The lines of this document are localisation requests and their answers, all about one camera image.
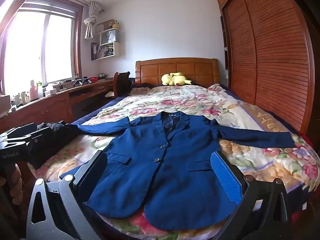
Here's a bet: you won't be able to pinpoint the wooden slatted wardrobe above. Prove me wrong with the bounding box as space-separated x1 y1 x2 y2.
216 0 316 135

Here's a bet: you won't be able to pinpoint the pink bottle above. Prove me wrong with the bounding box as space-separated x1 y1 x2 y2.
30 80 39 102

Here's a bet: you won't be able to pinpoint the person's left hand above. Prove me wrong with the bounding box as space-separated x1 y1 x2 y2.
9 167 23 202

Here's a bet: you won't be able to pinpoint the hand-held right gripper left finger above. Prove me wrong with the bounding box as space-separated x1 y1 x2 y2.
26 150 108 240

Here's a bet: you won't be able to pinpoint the wooden chair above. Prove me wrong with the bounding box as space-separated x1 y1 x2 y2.
113 72 131 98

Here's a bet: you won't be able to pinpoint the row of books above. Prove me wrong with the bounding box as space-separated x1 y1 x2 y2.
91 42 115 59

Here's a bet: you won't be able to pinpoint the dark cloth pile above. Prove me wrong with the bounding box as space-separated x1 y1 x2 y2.
37 121 81 153

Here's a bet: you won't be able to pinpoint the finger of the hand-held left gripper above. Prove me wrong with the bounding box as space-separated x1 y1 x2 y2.
29 127 54 170
0 122 37 143

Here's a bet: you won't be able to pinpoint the long wooden desk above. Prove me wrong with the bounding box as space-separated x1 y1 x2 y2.
0 79 116 133

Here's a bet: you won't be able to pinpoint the dark blue bed sheet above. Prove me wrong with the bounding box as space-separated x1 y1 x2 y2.
71 83 140 128

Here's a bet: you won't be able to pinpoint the window with wooden frame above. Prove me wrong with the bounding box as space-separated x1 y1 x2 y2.
0 0 84 100

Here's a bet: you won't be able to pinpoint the tied beige curtain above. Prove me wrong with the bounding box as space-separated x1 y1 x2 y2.
84 2 104 39

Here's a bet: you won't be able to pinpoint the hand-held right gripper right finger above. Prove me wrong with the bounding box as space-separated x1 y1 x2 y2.
211 151 290 240

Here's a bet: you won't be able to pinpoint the navy blue blazer jacket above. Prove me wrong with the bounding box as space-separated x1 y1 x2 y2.
75 112 296 230

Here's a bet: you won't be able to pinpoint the floral blanket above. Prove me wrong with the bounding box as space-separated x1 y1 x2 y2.
35 84 320 240

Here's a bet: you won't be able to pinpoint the yellow plush toy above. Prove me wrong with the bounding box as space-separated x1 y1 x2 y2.
161 72 192 86

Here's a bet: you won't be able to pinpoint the wooden bed headboard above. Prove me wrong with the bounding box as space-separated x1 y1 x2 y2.
135 58 218 88

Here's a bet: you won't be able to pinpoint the white tissue box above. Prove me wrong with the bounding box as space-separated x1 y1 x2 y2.
44 84 57 97

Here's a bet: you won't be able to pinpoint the black tools on desk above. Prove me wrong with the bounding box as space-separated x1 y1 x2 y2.
72 77 91 87

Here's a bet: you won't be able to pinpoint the white wall shelf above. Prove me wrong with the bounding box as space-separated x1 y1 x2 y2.
91 20 121 61

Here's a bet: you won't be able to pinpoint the white paper bag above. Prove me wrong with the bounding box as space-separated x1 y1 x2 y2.
100 29 117 44

